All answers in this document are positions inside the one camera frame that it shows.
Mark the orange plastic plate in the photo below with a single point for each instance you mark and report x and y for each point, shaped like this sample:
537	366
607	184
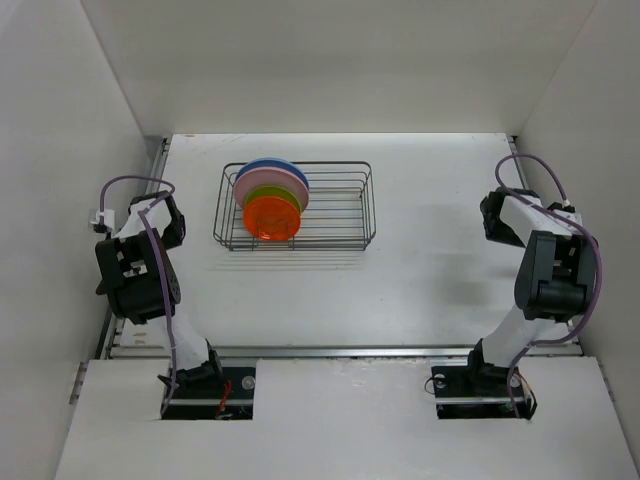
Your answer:
271	218

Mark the pink plastic plate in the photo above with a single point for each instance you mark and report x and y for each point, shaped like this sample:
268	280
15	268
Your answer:
270	176

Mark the green plastic plate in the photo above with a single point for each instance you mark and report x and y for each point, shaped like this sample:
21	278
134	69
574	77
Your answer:
273	191

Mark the blue plastic plate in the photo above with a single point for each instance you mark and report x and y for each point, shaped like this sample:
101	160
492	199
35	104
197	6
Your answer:
275	163

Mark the grey wire dish rack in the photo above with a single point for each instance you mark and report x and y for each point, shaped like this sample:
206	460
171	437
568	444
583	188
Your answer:
340	214

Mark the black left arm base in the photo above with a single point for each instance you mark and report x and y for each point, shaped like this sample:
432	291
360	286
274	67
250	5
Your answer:
229	397

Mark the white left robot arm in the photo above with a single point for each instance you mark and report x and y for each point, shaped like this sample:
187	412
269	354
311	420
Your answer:
142	286

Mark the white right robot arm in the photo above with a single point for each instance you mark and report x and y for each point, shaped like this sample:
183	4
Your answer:
554	283

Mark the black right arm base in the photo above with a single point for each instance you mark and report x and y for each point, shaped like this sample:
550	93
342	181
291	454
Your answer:
461	394

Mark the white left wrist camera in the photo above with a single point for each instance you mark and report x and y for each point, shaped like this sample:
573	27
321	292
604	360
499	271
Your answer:
102	221

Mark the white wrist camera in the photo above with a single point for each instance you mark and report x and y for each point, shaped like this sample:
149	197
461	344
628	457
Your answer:
565	210
102	221

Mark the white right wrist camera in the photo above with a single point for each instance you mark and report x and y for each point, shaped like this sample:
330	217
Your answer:
565	210

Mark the aluminium front rail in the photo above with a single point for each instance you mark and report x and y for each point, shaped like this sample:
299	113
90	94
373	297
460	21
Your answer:
122	352

